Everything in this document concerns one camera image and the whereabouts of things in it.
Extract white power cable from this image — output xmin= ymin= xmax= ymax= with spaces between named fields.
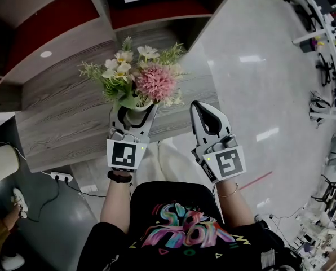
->
xmin=0 ymin=141 xmax=56 ymax=177

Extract thin gold bracelet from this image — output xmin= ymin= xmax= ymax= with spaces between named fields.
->
xmin=217 ymin=182 xmax=239 ymax=199

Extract black power cable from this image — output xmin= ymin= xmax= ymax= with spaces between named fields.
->
xmin=25 ymin=176 xmax=107 ymax=223

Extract white power strip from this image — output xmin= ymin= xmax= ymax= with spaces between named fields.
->
xmin=50 ymin=171 xmax=74 ymax=183

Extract person's left forearm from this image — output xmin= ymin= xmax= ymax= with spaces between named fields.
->
xmin=100 ymin=171 xmax=134 ymax=234

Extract long white office desk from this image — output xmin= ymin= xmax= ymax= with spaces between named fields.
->
xmin=291 ymin=0 xmax=336 ymax=121

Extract grey wooden shelf hutch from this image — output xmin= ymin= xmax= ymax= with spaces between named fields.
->
xmin=0 ymin=0 xmax=245 ymax=114

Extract white black office chair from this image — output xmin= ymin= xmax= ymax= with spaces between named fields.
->
xmin=309 ymin=91 xmax=333 ymax=123

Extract person's white trousers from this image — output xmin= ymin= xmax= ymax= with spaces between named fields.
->
xmin=134 ymin=139 xmax=214 ymax=186

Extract black wristband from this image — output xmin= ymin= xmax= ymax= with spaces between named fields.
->
xmin=107 ymin=170 xmax=133 ymax=184

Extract pink white flowers white vase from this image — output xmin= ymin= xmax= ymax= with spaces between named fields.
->
xmin=78 ymin=36 xmax=189 ymax=121

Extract black printed T-shirt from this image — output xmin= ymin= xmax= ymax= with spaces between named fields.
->
xmin=77 ymin=181 xmax=303 ymax=271

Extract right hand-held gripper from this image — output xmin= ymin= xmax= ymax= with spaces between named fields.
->
xmin=190 ymin=100 xmax=247 ymax=184

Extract cream ribbed cylinder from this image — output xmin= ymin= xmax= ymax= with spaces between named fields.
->
xmin=0 ymin=144 xmax=21 ymax=185

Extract person's right forearm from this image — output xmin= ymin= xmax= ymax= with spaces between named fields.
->
xmin=215 ymin=179 xmax=255 ymax=228

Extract dark grey bin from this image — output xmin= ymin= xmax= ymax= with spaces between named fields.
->
xmin=299 ymin=37 xmax=325 ymax=54

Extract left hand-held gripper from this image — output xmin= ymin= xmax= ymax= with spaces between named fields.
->
xmin=105 ymin=103 xmax=160 ymax=172

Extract grey wood-grain table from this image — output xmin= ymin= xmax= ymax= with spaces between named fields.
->
xmin=15 ymin=27 xmax=221 ymax=173

